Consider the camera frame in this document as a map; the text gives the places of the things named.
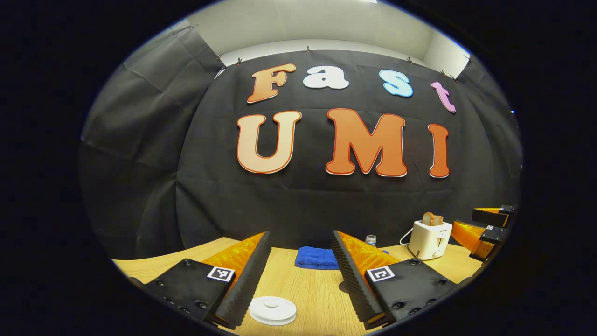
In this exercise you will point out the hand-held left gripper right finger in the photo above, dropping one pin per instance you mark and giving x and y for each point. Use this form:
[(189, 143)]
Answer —
[(354, 284)]

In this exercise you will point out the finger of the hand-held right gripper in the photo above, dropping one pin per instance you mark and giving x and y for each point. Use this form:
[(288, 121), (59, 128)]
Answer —
[(489, 217), (494, 235)]

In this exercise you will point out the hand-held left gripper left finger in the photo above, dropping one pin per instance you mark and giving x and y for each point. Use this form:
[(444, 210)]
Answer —
[(247, 284)]

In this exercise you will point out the white teacup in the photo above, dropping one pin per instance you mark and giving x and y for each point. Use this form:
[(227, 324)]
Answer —
[(252, 310)]

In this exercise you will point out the silver water bottle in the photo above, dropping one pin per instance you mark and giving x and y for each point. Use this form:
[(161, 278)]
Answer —
[(371, 240)]

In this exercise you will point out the white saucer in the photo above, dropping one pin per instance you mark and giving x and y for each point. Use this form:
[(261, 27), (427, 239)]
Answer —
[(273, 323)]

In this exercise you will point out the blue towel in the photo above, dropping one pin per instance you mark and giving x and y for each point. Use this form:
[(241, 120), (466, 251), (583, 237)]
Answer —
[(315, 258)]

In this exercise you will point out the toast slice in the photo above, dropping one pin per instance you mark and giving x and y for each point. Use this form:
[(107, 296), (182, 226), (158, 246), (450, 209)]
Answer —
[(427, 218), (438, 220)]

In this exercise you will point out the white toaster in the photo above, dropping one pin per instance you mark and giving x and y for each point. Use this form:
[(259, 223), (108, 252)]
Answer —
[(429, 240)]

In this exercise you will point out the black backdrop cloth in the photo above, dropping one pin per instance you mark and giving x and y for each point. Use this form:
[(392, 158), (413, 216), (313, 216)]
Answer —
[(303, 205)]

